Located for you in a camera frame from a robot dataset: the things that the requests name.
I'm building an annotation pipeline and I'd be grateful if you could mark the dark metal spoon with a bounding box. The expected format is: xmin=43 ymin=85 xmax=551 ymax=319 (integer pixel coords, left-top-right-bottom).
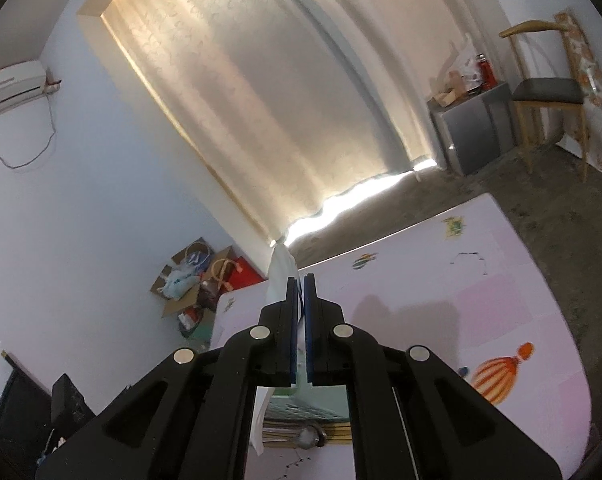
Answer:
xmin=263 ymin=422 xmax=328 ymax=450

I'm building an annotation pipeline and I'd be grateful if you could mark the green paper bag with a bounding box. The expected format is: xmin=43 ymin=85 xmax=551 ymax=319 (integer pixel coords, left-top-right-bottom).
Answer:
xmin=177 ymin=307 xmax=215 ymax=352

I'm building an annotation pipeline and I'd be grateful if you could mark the green star-pattern utensil basket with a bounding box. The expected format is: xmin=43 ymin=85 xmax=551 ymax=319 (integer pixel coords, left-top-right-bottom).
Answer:
xmin=265 ymin=385 xmax=350 ymax=422

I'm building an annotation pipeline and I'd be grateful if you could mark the cardboard box pile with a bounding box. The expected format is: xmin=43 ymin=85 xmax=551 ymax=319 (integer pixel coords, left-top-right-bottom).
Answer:
xmin=150 ymin=238 xmax=236 ymax=318

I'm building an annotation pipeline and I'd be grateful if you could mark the red paper bag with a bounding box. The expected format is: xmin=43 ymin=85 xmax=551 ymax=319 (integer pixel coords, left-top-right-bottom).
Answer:
xmin=211 ymin=257 xmax=264 ymax=292

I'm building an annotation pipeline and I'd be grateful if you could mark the grey metal cabinet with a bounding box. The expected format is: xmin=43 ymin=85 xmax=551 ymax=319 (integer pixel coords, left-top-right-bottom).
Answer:
xmin=428 ymin=82 xmax=517 ymax=177

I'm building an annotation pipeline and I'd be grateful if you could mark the red thermos bottle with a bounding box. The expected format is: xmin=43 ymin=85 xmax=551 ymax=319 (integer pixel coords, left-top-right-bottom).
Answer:
xmin=476 ymin=53 xmax=498 ymax=91

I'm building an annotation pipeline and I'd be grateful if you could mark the beige window curtain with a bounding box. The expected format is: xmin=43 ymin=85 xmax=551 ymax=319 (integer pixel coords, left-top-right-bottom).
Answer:
xmin=100 ymin=0 xmax=473 ymax=240

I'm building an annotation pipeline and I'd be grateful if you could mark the wooden chair black seat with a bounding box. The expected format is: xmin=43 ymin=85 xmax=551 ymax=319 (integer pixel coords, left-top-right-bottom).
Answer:
xmin=499 ymin=20 xmax=589 ymax=182

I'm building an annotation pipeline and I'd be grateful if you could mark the white air conditioner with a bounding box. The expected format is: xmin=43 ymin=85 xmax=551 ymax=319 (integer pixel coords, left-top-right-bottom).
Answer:
xmin=0 ymin=61 xmax=46 ymax=114

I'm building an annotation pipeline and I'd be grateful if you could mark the floral cushion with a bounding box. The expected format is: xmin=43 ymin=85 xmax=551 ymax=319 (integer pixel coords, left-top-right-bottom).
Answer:
xmin=555 ymin=8 xmax=602 ymax=111

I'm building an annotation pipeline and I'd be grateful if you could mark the air conditioner cable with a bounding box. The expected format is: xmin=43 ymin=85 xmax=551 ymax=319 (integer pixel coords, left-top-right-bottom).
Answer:
xmin=0 ymin=77 xmax=64 ymax=172

